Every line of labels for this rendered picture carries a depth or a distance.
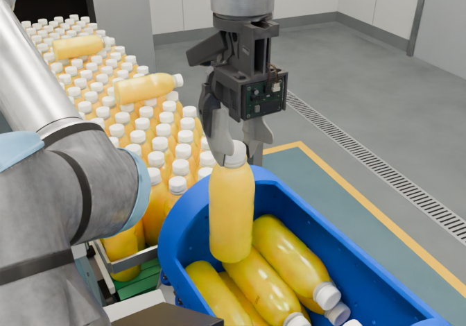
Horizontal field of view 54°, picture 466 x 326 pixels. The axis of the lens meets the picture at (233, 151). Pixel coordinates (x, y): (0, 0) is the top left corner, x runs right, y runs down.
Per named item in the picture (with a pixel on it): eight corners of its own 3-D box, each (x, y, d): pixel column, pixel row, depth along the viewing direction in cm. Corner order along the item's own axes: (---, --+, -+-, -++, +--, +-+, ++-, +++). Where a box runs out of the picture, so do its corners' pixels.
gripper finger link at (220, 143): (219, 184, 60) (230, 119, 56) (199, 164, 64) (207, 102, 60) (239, 181, 61) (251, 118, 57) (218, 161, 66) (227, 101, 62)
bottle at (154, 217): (179, 238, 115) (173, 177, 105) (156, 252, 110) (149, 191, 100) (161, 225, 119) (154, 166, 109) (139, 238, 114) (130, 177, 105)
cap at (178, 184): (169, 182, 103) (168, 176, 102) (186, 182, 104) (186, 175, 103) (168, 193, 100) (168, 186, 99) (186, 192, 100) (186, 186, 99)
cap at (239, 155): (234, 168, 64) (234, 157, 63) (213, 157, 66) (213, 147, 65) (251, 156, 67) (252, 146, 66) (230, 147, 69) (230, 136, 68)
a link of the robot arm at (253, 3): (197, -28, 53) (256, -33, 56) (199, 12, 55) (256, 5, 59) (230, -17, 47) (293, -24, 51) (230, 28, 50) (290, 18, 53)
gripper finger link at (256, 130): (265, 173, 63) (258, 116, 58) (243, 153, 68) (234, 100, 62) (283, 163, 64) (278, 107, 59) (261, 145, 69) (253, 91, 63)
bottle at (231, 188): (233, 271, 72) (236, 175, 62) (200, 250, 76) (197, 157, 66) (259, 247, 77) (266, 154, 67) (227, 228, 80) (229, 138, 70)
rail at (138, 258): (114, 275, 98) (111, 264, 96) (112, 272, 98) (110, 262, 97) (268, 213, 115) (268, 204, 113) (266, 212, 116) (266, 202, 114)
